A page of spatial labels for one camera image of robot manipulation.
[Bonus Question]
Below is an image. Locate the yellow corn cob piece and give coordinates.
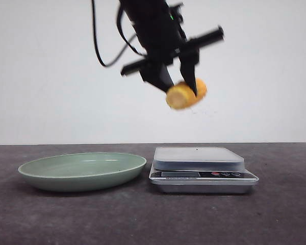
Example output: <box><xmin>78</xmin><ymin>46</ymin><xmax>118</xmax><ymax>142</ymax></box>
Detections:
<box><xmin>166</xmin><ymin>78</ymin><xmax>208</xmax><ymax>110</ymax></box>

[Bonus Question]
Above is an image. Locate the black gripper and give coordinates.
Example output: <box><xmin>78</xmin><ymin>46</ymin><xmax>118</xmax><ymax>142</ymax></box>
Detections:
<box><xmin>120</xmin><ymin>15</ymin><xmax>224</xmax><ymax>96</ymax></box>

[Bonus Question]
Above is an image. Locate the light green plate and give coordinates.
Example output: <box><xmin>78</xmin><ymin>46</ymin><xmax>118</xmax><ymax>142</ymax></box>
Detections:
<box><xmin>17</xmin><ymin>152</ymin><xmax>147</xmax><ymax>192</ymax></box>

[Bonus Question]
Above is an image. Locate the silver digital kitchen scale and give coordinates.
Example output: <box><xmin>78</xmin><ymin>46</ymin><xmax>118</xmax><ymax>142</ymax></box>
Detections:
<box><xmin>149</xmin><ymin>146</ymin><xmax>259</xmax><ymax>194</ymax></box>

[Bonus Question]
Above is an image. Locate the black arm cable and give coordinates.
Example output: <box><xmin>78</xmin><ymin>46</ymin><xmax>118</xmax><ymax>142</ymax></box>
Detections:
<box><xmin>91</xmin><ymin>0</ymin><xmax>146</xmax><ymax>68</ymax></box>

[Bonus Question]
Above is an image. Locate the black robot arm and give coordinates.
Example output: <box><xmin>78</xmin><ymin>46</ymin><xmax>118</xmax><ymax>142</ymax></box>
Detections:
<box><xmin>120</xmin><ymin>1</ymin><xmax>224</xmax><ymax>95</ymax></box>

